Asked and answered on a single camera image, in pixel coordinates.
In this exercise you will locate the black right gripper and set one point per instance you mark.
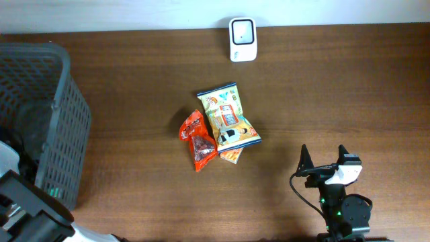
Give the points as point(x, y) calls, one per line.
point(320, 171)

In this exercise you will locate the orange juice carton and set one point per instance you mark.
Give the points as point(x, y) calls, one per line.
point(232, 155)

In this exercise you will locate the beige wet wipes pack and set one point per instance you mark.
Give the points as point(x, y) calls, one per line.
point(224, 110)

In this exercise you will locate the red candy bag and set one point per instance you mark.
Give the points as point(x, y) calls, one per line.
point(202, 146)

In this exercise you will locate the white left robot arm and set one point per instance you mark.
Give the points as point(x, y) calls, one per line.
point(33, 215)

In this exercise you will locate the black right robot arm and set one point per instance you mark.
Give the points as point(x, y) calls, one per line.
point(346, 216)

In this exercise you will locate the white barcode scanner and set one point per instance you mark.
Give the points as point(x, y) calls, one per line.
point(243, 39)

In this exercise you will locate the grey plastic basket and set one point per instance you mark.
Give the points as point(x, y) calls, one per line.
point(42, 105)

